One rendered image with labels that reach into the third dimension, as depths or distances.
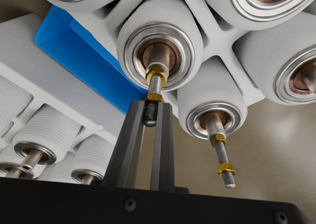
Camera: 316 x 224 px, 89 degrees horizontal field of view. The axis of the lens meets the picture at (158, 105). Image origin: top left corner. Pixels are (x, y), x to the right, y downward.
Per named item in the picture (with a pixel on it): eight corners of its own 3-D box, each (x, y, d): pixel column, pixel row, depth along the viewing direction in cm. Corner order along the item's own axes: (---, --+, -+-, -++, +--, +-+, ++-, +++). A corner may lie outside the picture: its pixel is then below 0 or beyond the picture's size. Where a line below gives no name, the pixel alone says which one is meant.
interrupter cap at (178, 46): (145, 95, 21) (144, 98, 20) (110, 40, 17) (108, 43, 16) (202, 74, 18) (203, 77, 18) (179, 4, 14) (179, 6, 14)
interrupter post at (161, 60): (154, 71, 19) (151, 87, 16) (144, 52, 17) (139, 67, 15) (173, 63, 18) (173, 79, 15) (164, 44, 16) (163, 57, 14)
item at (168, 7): (153, 51, 35) (141, 104, 22) (130, 5, 30) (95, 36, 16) (196, 32, 32) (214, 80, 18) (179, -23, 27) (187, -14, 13)
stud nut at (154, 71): (156, 62, 14) (155, 67, 13) (170, 74, 15) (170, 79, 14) (142, 76, 15) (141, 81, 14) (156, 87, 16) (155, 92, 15)
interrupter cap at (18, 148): (10, 149, 32) (7, 152, 31) (24, 134, 28) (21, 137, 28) (48, 165, 35) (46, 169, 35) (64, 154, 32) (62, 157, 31)
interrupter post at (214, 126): (202, 125, 24) (205, 143, 21) (205, 113, 22) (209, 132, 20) (218, 126, 24) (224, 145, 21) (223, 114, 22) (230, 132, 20)
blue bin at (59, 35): (62, 24, 40) (30, 41, 30) (87, -12, 34) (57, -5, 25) (146, 100, 53) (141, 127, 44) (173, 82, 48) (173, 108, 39)
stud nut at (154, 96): (152, 86, 11) (151, 94, 10) (170, 100, 12) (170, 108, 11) (135, 102, 12) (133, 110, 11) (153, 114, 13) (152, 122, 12)
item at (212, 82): (174, 81, 40) (175, 140, 26) (178, 41, 34) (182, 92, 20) (213, 83, 39) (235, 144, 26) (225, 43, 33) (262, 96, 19)
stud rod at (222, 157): (210, 131, 22) (224, 188, 16) (211, 126, 21) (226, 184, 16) (217, 132, 22) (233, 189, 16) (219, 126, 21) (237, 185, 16)
